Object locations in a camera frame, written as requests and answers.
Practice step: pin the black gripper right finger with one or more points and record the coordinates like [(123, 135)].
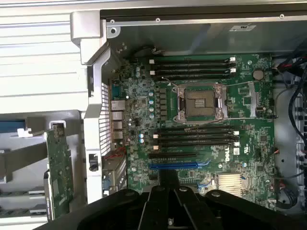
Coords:
[(227, 213)]

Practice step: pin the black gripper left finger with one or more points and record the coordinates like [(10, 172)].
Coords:
[(120, 210)]

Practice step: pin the black RAM slot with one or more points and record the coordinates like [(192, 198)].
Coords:
[(192, 147), (192, 61), (192, 71), (194, 142), (194, 136), (194, 131), (192, 77), (192, 66)]

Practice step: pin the silver chipset heatsink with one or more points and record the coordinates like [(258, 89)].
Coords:
[(229, 182)]

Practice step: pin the short black expansion slot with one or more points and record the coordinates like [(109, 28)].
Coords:
[(153, 177)]

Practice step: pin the blue expansion slot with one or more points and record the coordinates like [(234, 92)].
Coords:
[(172, 166)]

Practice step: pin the green motherboard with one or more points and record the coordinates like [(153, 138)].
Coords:
[(251, 143)]

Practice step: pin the green graphics card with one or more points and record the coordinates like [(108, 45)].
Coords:
[(58, 167)]

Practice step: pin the long black expansion slot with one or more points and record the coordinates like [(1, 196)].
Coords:
[(171, 155)]

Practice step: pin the black open PC case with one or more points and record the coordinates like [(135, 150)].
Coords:
[(96, 124)]

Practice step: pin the grey parts rack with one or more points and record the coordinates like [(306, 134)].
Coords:
[(24, 153)]

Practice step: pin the CPU socket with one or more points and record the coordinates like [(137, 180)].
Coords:
[(199, 103)]

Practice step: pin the socket locking lever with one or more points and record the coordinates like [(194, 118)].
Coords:
[(239, 83)]

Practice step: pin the blue disk caddy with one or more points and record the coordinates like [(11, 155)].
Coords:
[(12, 127)]

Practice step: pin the silver coin battery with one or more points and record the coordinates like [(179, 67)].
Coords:
[(258, 74)]

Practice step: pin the white case sticker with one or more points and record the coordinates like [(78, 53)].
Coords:
[(242, 27)]

